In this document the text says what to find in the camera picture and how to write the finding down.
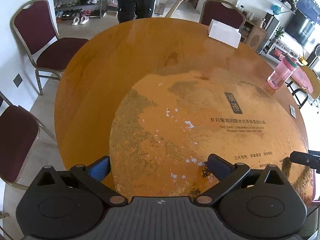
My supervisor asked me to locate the black television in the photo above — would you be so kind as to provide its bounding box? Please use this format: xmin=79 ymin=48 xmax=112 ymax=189
xmin=285 ymin=10 xmax=315 ymax=47

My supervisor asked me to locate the gold gift box lid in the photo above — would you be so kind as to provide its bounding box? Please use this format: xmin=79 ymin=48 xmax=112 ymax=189
xmin=110 ymin=70 xmax=313 ymax=203

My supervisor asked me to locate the pink cloth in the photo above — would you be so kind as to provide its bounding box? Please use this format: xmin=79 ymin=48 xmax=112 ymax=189
xmin=291 ymin=67 xmax=313 ymax=94

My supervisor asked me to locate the potted green plant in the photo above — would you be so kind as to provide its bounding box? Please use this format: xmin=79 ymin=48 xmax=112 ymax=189
xmin=273 ymin=27 xmax=285 ymax=42

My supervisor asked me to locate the maroon banquet chair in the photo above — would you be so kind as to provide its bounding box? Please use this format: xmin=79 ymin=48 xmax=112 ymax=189
xmin=11 ymin=0 xmax=88 ymax=95
xmin=199 ymin=0 xmax=245 ymax=29
xmin=1 ymin=94 xmax=56 ymax=191

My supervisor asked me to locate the wooden cabinet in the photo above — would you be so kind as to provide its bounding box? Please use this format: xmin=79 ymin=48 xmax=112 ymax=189
xmin=240 ymin=20 xmax=267 ymax=51

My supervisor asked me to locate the white tissue pack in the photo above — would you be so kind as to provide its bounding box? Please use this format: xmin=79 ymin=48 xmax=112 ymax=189
xmin=208 ymin=20 xmax=241 ymax=48

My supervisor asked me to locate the shoe rack with shoes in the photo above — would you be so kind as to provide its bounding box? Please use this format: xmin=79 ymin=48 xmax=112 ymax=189
xmin=51 ymin=0 xmax=109 ymax=26

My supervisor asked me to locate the pink water bottle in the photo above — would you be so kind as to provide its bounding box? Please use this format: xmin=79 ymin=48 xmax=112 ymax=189
xmin=267 ymin=55 xmax=298 ymax=90

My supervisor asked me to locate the small round side table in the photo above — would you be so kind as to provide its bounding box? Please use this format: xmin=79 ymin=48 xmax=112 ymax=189
xmin=286 ymin=66 xmax=319 ymax=109

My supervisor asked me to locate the small silver card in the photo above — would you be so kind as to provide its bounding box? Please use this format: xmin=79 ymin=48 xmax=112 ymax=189
xmin=290 ymin=105 xmax=296 ymax=118

